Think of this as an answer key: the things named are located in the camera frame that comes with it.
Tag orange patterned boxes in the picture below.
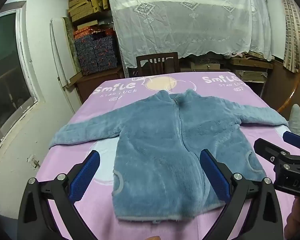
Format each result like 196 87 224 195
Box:
74 28 113 39

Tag stack of yellow boxes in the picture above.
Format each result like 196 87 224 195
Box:
68 0 110 22

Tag orange wooden chair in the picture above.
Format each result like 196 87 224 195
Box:
277 72 300 113

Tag blue fleece jacket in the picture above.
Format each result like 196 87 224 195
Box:
49 88 288 224

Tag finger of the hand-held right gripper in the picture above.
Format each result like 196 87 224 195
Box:
254 137 290 167
282 131 300 153

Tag wooden shelf unit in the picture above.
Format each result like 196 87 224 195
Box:
67 0 127 103

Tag wall socket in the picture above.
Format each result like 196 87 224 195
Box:
27 154 42 168

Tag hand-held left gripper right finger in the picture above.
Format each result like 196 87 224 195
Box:
199 149 283 240

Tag person's right hand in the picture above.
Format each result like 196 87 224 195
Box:
284 195 300 240

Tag white boards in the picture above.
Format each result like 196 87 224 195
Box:
50 17 78 88

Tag checkered curtain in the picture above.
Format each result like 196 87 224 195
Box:
277 0 300 73

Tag white lace cloth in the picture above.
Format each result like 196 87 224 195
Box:
102 0 272 68

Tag grey cloth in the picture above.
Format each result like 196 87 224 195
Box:
288 104 300 138

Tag dark wooden chair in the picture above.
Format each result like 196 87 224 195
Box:
136 52 180 77

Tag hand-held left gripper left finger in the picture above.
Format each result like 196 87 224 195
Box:
17 150 101 240

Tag window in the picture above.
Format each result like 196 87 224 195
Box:
0 2 46 142

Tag pink printed bed sheet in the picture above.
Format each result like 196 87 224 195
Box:
36 70 300 240

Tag stack of dark patterned boxes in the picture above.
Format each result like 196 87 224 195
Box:
74 34 118 76

